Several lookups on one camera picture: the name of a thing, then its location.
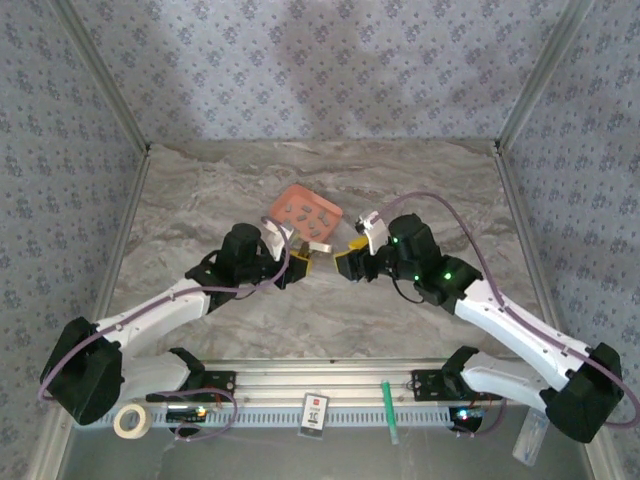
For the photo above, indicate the orange plastic tray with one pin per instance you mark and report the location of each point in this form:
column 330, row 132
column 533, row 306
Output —
column 300, row 196

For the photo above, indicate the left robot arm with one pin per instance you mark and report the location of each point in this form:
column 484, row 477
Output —
column 150, row 320

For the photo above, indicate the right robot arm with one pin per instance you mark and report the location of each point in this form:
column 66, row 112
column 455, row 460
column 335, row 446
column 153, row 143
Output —
column 515, row 330

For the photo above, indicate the white card with red logo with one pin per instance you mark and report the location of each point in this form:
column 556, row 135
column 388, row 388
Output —
column 313, row 415

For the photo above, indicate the green marker pen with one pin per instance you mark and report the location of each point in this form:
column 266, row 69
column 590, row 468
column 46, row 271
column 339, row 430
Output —
column 389, row 410

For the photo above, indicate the circuit board with lights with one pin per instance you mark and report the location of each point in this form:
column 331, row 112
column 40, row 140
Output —
column 470, row 415
column 185, row 414

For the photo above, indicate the grey metal panel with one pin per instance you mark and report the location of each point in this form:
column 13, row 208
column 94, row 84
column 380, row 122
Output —
column 250, row 460

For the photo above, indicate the masking tape roll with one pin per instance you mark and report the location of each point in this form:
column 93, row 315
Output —
column 118, row 425

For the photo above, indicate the clear plastic bag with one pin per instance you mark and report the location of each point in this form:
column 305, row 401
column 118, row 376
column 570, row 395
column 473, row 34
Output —
column 530, row 442

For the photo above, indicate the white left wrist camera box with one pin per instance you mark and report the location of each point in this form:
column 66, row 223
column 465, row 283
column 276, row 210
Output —
column 277, row 240

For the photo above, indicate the aluminium cross rail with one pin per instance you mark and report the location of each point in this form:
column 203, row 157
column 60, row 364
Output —
column 325, row 380

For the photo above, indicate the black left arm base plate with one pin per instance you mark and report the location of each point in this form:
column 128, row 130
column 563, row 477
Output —
column 225, row 381

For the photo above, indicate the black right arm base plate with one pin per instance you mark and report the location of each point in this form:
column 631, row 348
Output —
column 425, row 385

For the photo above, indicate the aluminium frame post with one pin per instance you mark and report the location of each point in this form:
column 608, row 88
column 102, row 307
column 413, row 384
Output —
column 107, row 80
column 539, row 75

